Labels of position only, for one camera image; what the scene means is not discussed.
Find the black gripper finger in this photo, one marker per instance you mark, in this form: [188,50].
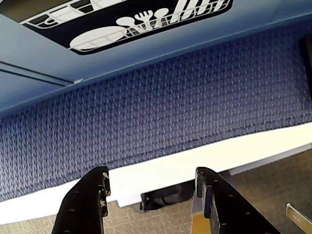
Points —
[231,212]
[80,209]

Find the black object under counter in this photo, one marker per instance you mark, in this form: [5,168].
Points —
[165,198]

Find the yellow wooden block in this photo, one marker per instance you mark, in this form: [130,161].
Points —
[198,224]

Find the blue woven placemat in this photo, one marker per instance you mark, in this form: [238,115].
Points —
[158,117]

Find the blue cabinet panel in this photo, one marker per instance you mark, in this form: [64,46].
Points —
[29,53]

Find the black white dish rack sticker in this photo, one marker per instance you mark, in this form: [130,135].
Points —
[97,39]

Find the grey lilac post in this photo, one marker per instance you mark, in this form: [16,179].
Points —
[198,206]

